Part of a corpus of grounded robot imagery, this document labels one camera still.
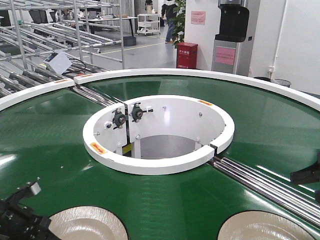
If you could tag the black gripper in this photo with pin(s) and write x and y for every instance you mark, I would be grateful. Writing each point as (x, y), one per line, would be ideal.
(18, 223)

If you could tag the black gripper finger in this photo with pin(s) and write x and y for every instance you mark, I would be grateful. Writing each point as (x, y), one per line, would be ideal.
(310, 174)

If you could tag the beige plate black rim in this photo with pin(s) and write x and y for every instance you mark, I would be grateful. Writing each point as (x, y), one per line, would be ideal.
(87, 223)
(261, 225)

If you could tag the steel rollers right gap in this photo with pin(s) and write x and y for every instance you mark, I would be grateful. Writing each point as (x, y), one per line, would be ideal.
(285, 196)

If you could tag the steel rollers gap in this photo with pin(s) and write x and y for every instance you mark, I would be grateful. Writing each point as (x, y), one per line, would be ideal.
(285, 196)
(92, 95)

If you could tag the green circular conveyor belt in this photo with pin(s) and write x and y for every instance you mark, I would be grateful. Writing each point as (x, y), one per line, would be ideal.
(41, 140)

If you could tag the white outer rim right segment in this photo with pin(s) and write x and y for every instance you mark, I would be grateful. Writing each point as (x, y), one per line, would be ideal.
(293, 94)

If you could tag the white rim segment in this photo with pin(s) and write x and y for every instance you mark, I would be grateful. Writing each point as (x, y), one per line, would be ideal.
(293, 94)
(20, 96)

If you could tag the white outer rim left segment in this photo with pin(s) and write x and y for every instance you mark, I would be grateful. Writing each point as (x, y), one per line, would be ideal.
(20, 96)

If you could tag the steel rollers left gap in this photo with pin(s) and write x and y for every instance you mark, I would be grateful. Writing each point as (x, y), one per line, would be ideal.
(92, 95)

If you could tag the white control box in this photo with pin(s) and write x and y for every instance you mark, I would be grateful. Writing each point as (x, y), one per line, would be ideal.
(58, 62)

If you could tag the metal roller rack shelving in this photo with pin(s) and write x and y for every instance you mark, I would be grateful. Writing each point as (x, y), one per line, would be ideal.
(37, 28)

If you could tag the black water dispenser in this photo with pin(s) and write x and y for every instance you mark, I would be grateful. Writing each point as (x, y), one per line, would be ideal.
(234, 18)

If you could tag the red fire extinguisher cabinet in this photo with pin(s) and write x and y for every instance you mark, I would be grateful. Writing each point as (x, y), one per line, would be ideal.
(186, 55)

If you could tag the white utility cart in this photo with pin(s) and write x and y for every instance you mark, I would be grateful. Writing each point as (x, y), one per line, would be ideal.
(148, 24)

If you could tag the green leafy plant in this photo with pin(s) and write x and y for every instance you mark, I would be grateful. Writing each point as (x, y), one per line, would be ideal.
(179, 13)

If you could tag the standing person in jeans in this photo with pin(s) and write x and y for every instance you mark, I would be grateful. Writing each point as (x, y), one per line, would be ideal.
(167, 11)

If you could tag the wire mesh waste bin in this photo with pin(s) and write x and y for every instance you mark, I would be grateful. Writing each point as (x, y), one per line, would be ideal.
(283, 82)

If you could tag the pink wall notice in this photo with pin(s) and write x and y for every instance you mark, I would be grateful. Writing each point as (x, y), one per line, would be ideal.
(198, 17)

